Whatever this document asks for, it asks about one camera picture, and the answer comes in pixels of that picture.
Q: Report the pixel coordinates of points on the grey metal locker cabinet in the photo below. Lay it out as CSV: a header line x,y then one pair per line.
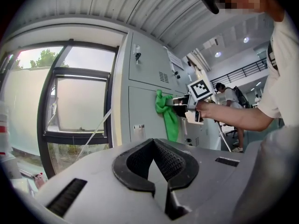
x,y
147,62

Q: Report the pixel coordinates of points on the grey metal cabinet door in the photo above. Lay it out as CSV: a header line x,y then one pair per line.
x,y
142,106

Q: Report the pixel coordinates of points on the black metal railing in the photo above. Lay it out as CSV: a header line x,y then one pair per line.
x,y
243,68

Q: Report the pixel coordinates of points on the white paper notice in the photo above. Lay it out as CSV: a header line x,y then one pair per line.
x,y
175,59

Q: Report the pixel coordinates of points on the green cloth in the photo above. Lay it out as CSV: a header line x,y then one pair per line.
x,y
170,122

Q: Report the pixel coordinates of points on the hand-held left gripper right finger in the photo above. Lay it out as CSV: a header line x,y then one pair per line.
x,y
184,169

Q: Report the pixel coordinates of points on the person's white shirt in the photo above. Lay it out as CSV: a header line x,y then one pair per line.
x,y
285,78

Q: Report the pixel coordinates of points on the white plastic jug red label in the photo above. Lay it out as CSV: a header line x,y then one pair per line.
x,y
4,118

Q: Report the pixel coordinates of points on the white ceiling air vent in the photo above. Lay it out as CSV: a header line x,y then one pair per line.
x,y
210,44

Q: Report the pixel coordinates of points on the person's right forearm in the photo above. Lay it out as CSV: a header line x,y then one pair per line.
x,y
240,119

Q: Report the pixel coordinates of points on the black head-worn camera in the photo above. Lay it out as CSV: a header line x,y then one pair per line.
x,y
210,1

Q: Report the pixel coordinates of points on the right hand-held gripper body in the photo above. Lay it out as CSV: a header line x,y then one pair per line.
x,y
199,90

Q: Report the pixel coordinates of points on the round ceiling light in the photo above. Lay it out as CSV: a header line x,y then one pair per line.
x,y
246,39
217,54

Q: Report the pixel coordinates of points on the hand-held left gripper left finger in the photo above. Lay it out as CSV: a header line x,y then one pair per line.
x,y
120,169

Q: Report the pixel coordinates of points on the person's right hand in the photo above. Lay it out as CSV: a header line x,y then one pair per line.
x,y
206,108

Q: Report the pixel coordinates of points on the black framed window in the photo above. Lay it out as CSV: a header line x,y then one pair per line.
x,y
81,72

